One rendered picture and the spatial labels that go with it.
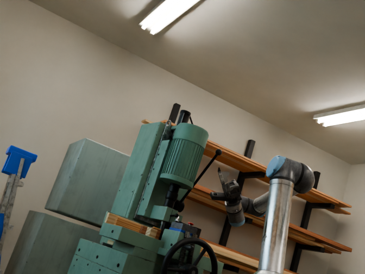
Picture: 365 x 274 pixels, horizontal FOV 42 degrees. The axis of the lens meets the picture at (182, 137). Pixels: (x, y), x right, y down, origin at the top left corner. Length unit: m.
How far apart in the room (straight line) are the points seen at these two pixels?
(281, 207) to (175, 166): 0.56
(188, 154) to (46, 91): 2.49
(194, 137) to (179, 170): 0.19
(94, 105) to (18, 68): 0.77
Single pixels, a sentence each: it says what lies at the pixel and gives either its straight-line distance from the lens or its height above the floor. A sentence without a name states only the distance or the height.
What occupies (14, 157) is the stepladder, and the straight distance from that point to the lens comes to 2.79.
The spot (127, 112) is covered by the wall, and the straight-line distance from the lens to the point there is 4.80.
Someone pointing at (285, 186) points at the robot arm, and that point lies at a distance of 2.23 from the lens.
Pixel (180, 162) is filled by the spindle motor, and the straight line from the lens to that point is 2.35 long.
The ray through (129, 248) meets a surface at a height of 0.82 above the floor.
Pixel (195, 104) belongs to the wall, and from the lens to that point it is 5.13.
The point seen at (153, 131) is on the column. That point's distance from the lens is 2.60.
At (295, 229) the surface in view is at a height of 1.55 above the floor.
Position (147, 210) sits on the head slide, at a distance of 2.44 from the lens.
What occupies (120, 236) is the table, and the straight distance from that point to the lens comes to 2.10.
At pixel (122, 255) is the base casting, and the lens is 2.17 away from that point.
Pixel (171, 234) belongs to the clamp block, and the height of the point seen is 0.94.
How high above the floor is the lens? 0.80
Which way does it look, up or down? 15 degrees up
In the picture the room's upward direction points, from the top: 18 degrees clockwise
